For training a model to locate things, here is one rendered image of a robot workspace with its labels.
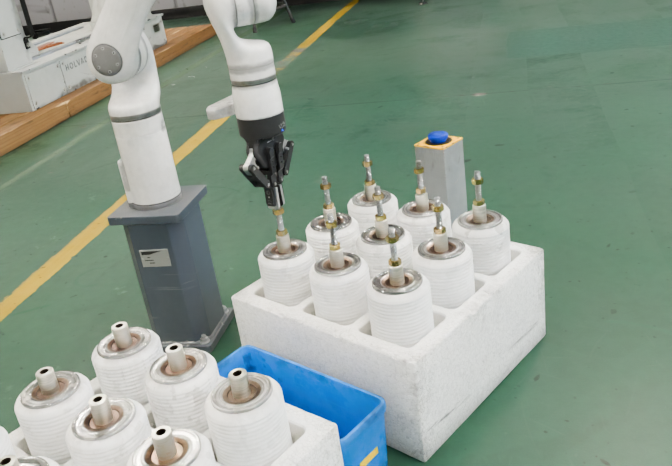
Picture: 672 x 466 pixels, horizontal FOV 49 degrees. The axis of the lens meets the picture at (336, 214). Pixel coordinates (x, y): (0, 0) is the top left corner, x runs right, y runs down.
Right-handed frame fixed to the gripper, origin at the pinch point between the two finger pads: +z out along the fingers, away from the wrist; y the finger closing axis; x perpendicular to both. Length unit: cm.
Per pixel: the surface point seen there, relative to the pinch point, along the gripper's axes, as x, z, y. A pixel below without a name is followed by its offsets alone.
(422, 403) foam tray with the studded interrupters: -29.5, 24.4, -13.3
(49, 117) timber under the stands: 211, 31, 124
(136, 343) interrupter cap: 5.1, 9.8, -30.9
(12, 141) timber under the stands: 202, 32, 96
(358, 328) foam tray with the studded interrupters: -17.5, 17.1, -8.3
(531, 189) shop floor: -17, 35, 90
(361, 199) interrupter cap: -3.6, 9.8, 22.0
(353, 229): -7.4, 10.6, 11.1
